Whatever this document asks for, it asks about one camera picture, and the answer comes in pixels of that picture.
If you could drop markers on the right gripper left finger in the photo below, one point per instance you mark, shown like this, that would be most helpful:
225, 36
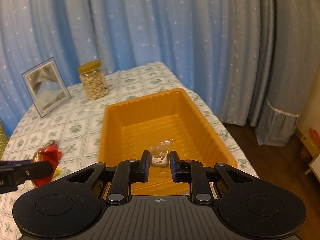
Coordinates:
124, 175

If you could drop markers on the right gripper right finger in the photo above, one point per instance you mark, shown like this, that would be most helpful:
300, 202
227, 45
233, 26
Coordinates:
193, 173

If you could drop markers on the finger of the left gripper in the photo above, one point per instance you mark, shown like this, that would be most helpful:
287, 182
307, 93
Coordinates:
14, 163
28, 171

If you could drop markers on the red gold snack packet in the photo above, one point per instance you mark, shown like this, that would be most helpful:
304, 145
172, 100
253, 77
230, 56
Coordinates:
48, 153

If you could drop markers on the small clear candy packet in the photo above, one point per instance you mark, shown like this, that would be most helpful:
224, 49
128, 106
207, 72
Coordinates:
160, 153

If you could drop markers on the yellow green snack packet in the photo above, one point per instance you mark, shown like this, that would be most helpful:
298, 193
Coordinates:
57, 172

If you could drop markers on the green zigzag cushion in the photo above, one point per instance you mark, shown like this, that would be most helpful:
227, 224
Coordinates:
3, 140

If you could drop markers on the yellow plastic tray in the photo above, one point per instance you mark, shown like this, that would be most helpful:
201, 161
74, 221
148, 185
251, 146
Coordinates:
133, 126

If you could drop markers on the floral white tablecloth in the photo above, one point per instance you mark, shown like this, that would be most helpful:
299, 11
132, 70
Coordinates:
77, 125

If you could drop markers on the cashew nut jar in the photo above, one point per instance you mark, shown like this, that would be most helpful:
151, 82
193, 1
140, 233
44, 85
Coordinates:
92, 77

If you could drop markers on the blue star curtain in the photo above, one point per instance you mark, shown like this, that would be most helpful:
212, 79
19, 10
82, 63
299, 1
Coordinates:
212, 46

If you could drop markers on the grey curtain with lace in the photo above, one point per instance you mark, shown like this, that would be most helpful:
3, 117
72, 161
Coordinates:
287, 64

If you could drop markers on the sand art picture frame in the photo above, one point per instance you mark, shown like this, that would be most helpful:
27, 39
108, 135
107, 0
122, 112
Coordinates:
46, 87

